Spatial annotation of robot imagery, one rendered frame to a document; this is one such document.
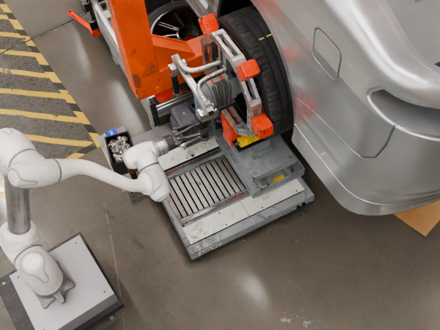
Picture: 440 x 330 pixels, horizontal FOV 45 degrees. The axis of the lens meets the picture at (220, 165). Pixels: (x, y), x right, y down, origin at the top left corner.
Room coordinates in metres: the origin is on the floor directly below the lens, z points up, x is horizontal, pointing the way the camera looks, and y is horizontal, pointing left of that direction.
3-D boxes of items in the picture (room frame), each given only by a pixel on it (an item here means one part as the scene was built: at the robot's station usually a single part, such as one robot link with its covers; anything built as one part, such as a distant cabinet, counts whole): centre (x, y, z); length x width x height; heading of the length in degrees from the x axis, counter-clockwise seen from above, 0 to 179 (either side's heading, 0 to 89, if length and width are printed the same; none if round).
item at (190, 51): (2.34, 0.08, 0.69); 0.52 x 0.17 x 0.35; 112
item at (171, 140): (1.56, 0.21, 0.83); 0.09 x 0.08 x 0.07; 112
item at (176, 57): (1.91, 0.06, 1.03); 0.19 x 0.18 x 0.11; 112
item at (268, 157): (1.93, -0.25, 0.32); 0.40 x 0.30 x 0.28; 22
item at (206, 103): (1.73, -0.02, 1.03); 0.19 x 0.18 x 0.11; 112
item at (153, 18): (2.71, 0.12, 0.39); 0.66 x 0.66 x 0.24
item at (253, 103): (1.86, -0.09, 0.85); 0.54 x 0.07 x 0.54; 22
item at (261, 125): (1.57, -0.22, 0.85); 0.09 x 0.08 x 0.07; 22
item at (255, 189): (1.93, -0.25, 0.13); 0.50 x 0.36 x 0.10; 22
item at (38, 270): (1.08, 0.89, 0.57); 0.18 x 0.16 x 0.22; 36
